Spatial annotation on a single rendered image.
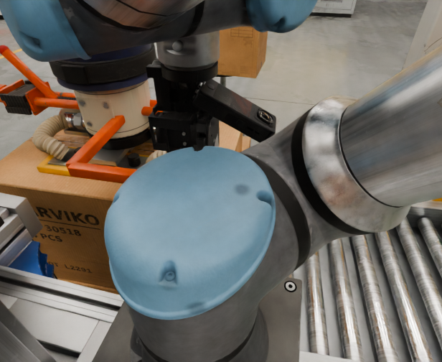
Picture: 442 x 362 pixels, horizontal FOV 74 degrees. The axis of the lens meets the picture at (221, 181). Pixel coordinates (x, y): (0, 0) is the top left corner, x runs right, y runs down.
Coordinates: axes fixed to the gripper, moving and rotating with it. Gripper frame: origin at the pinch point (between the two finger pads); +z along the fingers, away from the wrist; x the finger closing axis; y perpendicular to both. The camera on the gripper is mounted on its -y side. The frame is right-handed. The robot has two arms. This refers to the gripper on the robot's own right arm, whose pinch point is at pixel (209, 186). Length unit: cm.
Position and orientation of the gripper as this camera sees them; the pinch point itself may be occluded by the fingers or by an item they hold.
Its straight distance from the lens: 49.2
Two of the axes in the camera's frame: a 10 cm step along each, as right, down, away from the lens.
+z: 0.0, 7.7, 6.4
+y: -9.8, -1.3, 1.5
